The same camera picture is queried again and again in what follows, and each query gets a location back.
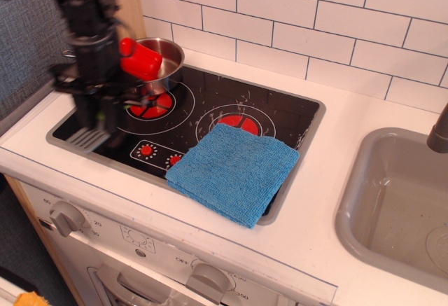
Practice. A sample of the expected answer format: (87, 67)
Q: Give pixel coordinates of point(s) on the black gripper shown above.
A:
(98, 85)

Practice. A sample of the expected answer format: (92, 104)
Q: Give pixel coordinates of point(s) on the grey spatula green handle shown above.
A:
(86, 140)

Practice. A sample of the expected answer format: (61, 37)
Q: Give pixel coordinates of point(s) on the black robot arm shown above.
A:
(89, 18)

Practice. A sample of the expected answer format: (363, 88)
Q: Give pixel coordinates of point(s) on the black toy stovetop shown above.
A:
(155, 136)

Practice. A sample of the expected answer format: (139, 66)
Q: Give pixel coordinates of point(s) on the red toy bell pepper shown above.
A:
(138, 60)

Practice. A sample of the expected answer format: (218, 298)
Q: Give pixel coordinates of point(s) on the small steel saucepan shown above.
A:
(172, 61)

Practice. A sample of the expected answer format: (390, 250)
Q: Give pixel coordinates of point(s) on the grey left oven knob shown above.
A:
(66, 218)

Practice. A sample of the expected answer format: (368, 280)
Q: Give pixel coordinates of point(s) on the grey oven knob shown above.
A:
(208, 282)
(66, 218)

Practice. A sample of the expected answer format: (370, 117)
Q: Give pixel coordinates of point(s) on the folded blue cloth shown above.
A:
(234, 173)

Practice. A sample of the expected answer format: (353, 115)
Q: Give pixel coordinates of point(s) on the grey right oven knob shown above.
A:
(208, 282)

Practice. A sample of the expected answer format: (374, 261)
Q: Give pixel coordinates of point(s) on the orange and black object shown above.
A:
(30, 299)

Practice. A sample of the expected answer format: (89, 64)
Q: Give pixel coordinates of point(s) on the grey plastic sink basin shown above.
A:
(393, 213)

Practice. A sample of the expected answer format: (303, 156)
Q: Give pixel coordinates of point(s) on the grey faucet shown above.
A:
(437, 139)

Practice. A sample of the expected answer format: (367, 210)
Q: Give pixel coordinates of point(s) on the wooden side post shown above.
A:
(130, 14)

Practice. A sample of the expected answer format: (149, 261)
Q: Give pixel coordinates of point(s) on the grey oven door handle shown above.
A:
(132, 287)

